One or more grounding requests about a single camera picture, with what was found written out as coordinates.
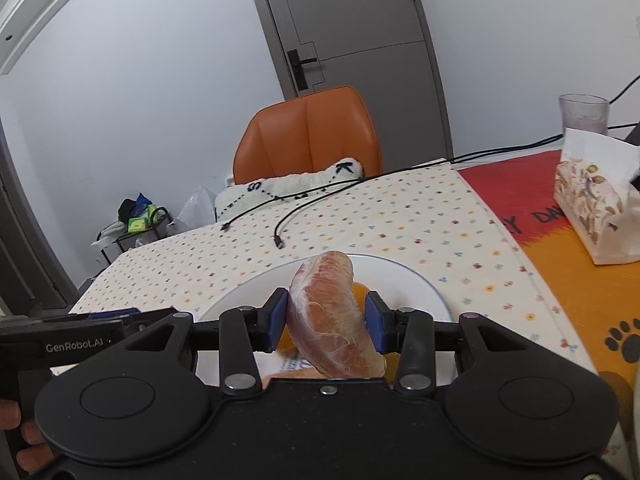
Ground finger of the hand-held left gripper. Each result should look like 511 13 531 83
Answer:
122 308 177 334
66 310 144 322

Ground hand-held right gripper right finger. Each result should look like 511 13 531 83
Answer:
365 291 544 394

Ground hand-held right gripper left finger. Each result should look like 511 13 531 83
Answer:
107 287 291 396

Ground white plate with blue rim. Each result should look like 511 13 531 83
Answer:
192 254 454 387

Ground person's left hand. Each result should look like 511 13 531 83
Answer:
0 400 57 472

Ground green packets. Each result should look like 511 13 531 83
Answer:
127 205 170 234

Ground dotted white tablecloth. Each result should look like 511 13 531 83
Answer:
50 163 602 380

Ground white plastic bag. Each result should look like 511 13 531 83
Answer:
177 186 219 234

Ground white pillow with black letters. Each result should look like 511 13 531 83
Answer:
215 158 365 224

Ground orange chair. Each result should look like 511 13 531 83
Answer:
232 86 384 186

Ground red and orange mat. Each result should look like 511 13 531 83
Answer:
457 149 640 467

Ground floral tissue box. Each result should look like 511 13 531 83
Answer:
553 128 640 266

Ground clear glass cup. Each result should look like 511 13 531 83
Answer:
558 93 611 137

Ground grey door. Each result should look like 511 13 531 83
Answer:
242 0 454 162

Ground black wire rack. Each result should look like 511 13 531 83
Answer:
96 204 174 267

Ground black door handle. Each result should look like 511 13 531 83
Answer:
286 49 319 92

